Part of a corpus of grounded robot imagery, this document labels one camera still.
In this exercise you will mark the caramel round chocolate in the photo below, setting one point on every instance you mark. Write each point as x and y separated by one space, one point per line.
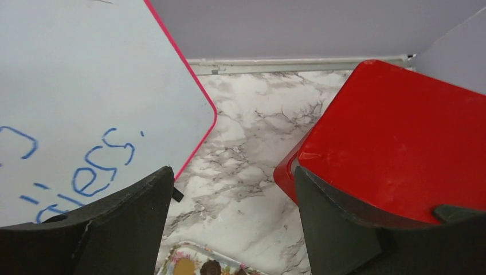
184 266

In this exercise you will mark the floral rectangular tray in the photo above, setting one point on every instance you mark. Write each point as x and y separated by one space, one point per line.
199 255

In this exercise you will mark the red box lid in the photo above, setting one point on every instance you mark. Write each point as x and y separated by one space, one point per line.
398 140

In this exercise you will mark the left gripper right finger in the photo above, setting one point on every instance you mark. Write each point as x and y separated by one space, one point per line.
344 235

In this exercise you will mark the white board pink frame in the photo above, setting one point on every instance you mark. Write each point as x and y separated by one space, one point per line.
95 95

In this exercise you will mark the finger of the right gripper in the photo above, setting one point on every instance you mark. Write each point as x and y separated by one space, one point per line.
452 214

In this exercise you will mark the dark round chocolate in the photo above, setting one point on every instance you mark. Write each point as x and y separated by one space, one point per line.
211 267

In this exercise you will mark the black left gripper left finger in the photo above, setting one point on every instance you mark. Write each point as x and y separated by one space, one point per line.
118 234

